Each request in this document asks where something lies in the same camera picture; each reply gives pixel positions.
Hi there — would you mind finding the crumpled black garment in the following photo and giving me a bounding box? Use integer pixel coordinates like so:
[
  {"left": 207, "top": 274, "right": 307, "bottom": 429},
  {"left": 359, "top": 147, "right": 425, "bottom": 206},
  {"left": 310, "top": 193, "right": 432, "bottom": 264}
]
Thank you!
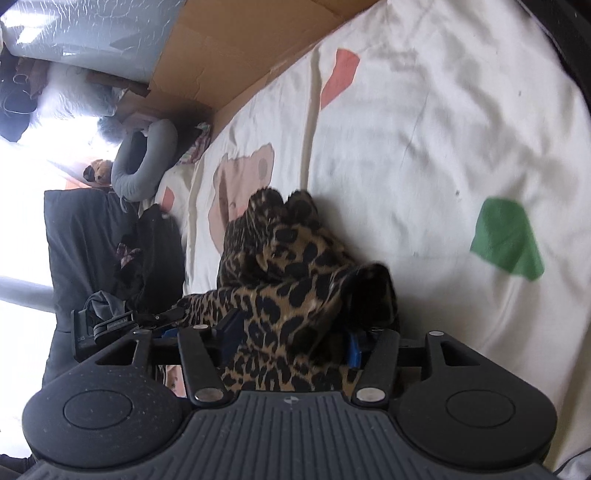
[{"left": 115, "top": 205, "right": 185, "bottom": 315}]

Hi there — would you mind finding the floral cloth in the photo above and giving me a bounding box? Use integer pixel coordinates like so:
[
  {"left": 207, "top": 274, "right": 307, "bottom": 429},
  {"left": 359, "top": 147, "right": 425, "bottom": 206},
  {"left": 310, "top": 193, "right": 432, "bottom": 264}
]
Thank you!
[{"left": 178, "top": 122, "right": 213, "bottom": 164}]

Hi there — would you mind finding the clear plastic wrap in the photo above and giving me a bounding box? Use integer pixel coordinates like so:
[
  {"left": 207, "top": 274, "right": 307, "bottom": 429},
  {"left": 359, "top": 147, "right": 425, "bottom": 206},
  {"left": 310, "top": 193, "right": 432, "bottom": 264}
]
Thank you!
[{"left": 0, "top": 0, "right": 190, "bottom": 84}]

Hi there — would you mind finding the brown plush toy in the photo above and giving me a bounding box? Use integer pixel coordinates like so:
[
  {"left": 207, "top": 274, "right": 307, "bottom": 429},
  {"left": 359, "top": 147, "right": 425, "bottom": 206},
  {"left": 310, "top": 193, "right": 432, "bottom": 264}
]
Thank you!
[{"left": 83, "top": 159, "right": 114, "bottom": 183}]

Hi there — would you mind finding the leopard print garment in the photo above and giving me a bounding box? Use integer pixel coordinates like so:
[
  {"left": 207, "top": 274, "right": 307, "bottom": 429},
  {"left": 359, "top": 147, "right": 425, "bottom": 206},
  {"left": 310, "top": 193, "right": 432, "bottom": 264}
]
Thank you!
[{"left": 173, "top": 188, "right": 402, "bottom": 393}]

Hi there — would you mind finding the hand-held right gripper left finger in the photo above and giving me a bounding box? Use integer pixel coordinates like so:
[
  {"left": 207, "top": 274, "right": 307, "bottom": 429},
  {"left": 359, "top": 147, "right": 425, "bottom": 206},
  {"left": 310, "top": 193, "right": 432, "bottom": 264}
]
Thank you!
[{"left": 95, "top": 309, "right": 247, "bottom": 408}]

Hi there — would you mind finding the black pillow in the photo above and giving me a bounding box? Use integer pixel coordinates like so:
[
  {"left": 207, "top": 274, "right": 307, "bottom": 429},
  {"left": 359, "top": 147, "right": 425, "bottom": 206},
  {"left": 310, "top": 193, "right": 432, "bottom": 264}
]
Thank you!
[{"left": 42, "top": 188, "right": 139, "bottom": 388}]

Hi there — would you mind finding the cream bear printed blanket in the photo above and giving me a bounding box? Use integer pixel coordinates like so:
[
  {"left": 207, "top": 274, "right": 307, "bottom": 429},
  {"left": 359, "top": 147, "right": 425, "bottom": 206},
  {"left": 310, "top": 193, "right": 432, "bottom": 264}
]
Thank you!
[{"left": 152, "top": 0, "right": 591, "bottom": 472}]

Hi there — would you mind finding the grey neck pillow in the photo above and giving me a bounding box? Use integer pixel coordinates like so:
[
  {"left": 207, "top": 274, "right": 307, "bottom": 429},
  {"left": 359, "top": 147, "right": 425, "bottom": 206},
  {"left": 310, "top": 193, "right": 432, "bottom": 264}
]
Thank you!
[{"left": 111, "top": 119, "right": 180, "bottom": 202}]

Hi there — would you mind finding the brown cardboard sheet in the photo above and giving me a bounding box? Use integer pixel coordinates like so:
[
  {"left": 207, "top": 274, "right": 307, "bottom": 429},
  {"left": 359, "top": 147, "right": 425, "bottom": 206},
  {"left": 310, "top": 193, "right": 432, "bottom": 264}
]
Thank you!
[{"left": 117, "top": 0, "right": 384, "bottom": 139}]

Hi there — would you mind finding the grey garment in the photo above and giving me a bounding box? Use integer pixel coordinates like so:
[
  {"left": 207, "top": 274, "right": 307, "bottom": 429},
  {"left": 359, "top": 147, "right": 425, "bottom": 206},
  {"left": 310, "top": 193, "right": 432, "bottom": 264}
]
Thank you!
[{"left": 85, "top": 291, "right": 130, "bottom": 319}]

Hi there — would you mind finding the small patterned cloth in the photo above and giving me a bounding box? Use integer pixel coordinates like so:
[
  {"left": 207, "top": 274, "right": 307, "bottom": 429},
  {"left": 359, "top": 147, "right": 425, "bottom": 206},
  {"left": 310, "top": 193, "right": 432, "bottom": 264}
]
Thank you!
[{"left": 117, "top": 242, "right": 141, "bottom": 268}]

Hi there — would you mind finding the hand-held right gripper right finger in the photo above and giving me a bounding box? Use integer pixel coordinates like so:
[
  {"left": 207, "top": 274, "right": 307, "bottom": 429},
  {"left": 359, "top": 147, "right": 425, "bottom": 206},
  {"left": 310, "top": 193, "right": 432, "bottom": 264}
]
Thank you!
[{"left": 344, "top": 325, "right": 485, "bottom": 408}]

